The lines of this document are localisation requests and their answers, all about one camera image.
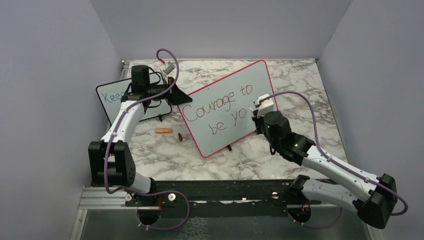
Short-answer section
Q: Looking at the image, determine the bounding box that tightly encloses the purple cable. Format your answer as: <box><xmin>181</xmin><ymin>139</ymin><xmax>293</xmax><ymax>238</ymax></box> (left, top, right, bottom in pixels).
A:
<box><xmin>103</xmin><ymin>48</ymin><xmax>191</xmax><ymax>232</ymax></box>
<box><xmin>256</xmin><ymin>91</ymin><xmax>409</xmax><ymax>229</ymax></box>

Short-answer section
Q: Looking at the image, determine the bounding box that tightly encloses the red framed whiteboard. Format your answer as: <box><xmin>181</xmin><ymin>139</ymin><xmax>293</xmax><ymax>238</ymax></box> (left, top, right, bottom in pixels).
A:
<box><xmin>177</xmin><ymin>59</ymin><xmax>274</xmax><ymax>158</ymax></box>

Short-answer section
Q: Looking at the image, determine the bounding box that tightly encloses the aluminium frame rail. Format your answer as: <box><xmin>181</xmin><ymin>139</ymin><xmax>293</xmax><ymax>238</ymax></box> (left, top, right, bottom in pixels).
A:
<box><xmin>70</xmin><ymin>187</ymin><xmax>134</xmax><ymax>240</ymax></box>

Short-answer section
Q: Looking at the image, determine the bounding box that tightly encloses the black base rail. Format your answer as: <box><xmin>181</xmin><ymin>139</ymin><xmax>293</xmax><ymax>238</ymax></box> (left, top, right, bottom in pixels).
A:
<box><xmin>125</xmin><ymin>179</ymin><xmax>322</xmax><ymax>222</ymax></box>

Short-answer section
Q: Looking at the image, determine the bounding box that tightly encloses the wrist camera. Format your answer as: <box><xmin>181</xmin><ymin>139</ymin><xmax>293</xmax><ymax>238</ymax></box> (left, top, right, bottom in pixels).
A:
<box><xmin>159</xmin><ymin>61</ymin><xmax>176</xmax><ymax>80</ymax></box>
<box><xmin>254</xmin><ymin>93</ymin><xmax>275</xmax><ymax>119</ymax></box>

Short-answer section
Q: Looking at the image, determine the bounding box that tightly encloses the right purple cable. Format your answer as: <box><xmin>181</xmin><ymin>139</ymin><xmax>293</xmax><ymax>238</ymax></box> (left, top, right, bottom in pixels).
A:
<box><xmin>256</xmin><ymin>91</ymin><xmax>409</xmax><ymax>229</ymax></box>

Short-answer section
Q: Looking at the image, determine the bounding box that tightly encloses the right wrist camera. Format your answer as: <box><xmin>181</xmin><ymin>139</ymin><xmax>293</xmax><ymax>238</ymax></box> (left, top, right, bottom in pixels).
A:
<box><xmin>254</xmin><ymin>93</ymin><xmax>275</xmax><ymax>119</ymax></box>

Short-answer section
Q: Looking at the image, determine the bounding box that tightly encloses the black framed written whiteboard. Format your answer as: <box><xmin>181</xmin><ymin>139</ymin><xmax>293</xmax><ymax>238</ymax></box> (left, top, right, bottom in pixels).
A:
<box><xmin>95</xmin><ymin>78</ymin><xmax>172</xmax><ymax>124</ymax></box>

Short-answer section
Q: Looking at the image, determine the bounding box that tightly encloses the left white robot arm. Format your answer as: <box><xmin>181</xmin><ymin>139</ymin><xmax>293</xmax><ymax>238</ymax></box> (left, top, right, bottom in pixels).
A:
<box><xmin>88</xmin><ymin>63</ymin><xmax>193</xmax><ymax>206</ymax></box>

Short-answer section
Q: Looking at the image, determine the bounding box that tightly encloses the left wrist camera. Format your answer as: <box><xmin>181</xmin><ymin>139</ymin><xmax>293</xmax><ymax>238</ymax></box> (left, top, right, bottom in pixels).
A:
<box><xmin>159</xmin><ymin>61</ymin><xmax>176</xmax><ymax>80</ymax></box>

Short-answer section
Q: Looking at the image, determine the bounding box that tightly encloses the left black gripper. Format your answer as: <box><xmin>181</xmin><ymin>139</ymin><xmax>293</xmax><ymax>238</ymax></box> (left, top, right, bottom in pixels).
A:
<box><xmin>145</xmin><ymin>76</ymin><xmax>192</xmax><ymax>106</ymax></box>

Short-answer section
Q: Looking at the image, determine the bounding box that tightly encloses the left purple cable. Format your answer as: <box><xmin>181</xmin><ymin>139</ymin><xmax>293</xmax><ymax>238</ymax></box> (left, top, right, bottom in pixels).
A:
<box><xmin>103</xmin><ymin>48</ymin><xmax>191</xmax><ymax>232</ymax></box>

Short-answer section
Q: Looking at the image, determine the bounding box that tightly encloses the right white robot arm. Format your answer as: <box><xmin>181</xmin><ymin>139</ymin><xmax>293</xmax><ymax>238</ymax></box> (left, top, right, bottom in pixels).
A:
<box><xmin>251</xmin><ymin>110</ymin><xmax>398</xmax><ymax>229</ymax></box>

